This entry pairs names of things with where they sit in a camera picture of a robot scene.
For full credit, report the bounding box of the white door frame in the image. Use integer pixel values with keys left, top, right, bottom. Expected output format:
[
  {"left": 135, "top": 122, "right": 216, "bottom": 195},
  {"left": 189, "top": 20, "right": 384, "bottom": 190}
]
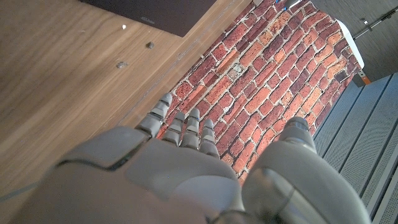
[{"left": 335, "top": 19, "right": 365, "bottom": 70}]

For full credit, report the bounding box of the dark wood door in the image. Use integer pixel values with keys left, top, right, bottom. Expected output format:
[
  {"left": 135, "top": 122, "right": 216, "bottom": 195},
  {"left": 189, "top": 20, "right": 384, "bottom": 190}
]
[{"left": 310, "top": 0, "right": 398, "bottom": 83}]

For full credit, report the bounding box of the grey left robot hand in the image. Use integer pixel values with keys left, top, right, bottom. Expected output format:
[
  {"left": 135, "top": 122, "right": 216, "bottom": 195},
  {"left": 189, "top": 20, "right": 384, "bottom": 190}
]
[{"left": 274, "top": 0, "right": 302, "bottom": 11}]

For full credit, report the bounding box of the red brick print backdrop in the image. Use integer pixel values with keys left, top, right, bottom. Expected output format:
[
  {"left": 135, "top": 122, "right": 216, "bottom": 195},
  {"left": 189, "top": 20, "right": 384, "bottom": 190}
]
[{"left": 155, "top": 0, "right": 364, "bottom": 184}]

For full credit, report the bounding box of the black laptop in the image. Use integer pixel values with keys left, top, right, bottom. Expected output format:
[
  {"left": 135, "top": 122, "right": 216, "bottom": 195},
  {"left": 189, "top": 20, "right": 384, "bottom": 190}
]
[{"left": 79, "top": 0, "right": 217, "bottom": 38}]

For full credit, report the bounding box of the orange tipped bracket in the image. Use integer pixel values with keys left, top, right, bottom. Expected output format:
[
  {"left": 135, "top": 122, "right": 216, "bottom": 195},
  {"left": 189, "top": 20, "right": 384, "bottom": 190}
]
[{"left": 352, "top": 68, "right": 373, "bottom": 88}]

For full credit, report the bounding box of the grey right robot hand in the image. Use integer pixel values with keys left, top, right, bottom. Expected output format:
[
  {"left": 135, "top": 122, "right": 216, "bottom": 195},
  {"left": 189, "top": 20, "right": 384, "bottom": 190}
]
[{"left": 9, "top": 92, "right": 373, "bottom": 224}]

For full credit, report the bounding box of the metal door closer rod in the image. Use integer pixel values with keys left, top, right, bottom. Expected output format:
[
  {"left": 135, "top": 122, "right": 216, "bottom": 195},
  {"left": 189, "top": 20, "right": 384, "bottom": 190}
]
[{"left": 353, "top": 6, "right": 398, "bottom": 40}]

